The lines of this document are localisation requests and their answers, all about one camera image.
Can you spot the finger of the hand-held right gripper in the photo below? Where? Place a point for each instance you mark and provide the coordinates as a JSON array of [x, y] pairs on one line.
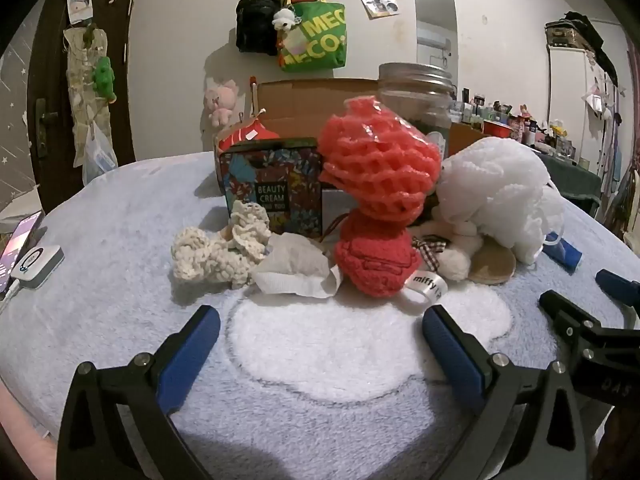
[[616, 284], [562, 310]]

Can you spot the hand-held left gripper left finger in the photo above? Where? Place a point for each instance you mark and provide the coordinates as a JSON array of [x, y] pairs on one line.
[[185, 360]]

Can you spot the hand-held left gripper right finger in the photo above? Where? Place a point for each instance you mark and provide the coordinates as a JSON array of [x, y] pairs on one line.
[[450, 350]]

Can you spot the blue cloth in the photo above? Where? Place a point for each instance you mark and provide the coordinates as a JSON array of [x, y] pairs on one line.
[[567, 255]]

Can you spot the white plush with plaid bow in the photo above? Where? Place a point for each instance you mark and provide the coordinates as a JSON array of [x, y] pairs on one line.
[[455, 260]]

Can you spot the cream crochet scrunchie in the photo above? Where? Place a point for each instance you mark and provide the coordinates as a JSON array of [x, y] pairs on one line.
[[210, 260]]

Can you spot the red knit bunny pouch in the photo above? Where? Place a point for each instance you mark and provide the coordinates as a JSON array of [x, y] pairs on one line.
[[370, 260]]

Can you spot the white bath pouf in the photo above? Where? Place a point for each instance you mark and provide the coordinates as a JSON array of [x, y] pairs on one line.
[[500, 195]]

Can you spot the white tissue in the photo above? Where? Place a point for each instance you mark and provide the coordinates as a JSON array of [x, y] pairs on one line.
[[295, 260]]

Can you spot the red foam net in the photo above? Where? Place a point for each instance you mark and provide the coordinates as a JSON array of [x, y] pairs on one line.
[[375, 160]]

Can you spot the glass jar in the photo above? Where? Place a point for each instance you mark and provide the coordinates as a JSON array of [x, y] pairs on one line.
[[415, 100]]

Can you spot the cardboard box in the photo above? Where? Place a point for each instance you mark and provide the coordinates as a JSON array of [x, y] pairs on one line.
[[300, 105]]

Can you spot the round beige disc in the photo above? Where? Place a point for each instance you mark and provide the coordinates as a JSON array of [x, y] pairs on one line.
[[495, 266]]

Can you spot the white charger puck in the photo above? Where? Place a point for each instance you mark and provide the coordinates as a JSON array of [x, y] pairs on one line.
[[37, 265]]

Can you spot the white wardrobe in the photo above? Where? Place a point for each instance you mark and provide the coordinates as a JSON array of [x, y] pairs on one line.
[[570, 100]]

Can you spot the red bowl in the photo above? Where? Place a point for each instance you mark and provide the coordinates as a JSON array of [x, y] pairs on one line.
[[495, 128]]

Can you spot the smartphone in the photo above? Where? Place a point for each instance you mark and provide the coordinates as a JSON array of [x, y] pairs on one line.
[[17, 250]]

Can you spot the floral tin box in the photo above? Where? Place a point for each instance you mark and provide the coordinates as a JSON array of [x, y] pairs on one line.
[[280, 175]]

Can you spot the clear plastic bag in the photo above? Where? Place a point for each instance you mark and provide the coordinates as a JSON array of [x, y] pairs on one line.
[[100, 157]]

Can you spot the dark bag on wardrobe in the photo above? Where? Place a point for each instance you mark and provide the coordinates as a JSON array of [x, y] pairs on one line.
[[575, 30]]

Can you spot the pale pink plush toy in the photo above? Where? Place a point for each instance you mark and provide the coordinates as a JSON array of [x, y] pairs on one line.
[[220, 100]]

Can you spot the green plush toy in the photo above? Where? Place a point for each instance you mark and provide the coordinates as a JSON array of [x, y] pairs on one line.
[[104, 77]]

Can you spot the hanging fabric organizer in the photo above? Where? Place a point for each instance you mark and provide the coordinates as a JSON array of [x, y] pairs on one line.
[[80, 75]]

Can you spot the dark wooden door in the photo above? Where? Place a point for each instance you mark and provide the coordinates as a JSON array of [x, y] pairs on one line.
[[50, 70]]

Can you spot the green tote bag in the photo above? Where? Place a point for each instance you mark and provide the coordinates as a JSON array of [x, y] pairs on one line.
[[320, 35]]

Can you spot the black backpack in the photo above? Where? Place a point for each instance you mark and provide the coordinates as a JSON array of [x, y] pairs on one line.
[[255, 20]]

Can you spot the door photo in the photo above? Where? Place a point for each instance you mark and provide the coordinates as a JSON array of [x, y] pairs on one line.
[[80, 2]]

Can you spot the wall mirror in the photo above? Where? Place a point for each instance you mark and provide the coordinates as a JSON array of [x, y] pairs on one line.
[[435, 20]]

